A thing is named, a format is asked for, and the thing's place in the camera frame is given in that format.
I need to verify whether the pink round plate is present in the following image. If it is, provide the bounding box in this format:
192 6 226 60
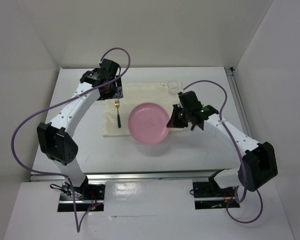
128 102 170 145

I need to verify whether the aluminium frame rail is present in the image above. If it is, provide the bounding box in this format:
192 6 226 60
224 66 266 176
28 168 266 182

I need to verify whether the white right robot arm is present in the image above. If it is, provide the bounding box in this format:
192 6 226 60
167 91 278 196

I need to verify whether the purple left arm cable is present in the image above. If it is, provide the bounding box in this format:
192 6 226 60
11 47 131 233

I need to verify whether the clear plastic cup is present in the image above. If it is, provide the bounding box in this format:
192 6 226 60
167 80 179 96

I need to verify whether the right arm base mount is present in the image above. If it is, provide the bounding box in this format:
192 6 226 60
189 182 240 210

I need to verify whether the cream cloth placemat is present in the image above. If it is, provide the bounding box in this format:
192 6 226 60
102 82 179 137

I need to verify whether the aluminium front frame rail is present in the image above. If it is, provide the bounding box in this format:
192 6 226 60
28 168 266 182

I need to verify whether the aluminium right frame rail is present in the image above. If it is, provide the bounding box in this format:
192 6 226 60
224 66 266 176

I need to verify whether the gold fork green handle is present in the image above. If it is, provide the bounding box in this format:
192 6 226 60
114 98 122 128

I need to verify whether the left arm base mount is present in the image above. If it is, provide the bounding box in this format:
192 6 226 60
49 182 106 213

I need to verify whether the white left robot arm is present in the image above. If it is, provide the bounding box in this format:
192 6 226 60
37 58 123 200

